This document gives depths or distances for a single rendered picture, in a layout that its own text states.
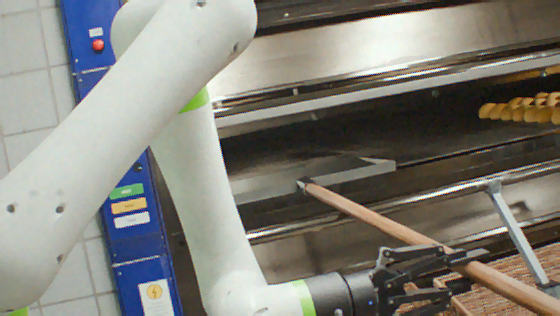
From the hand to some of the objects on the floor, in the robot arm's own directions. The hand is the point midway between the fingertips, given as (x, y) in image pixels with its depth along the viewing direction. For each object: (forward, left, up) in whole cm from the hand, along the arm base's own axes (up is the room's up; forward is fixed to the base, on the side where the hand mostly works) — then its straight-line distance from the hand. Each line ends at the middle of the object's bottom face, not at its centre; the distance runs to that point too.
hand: (467, 268), depth 120 cm
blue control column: (-44, +193, -118) cm, 231 cm away
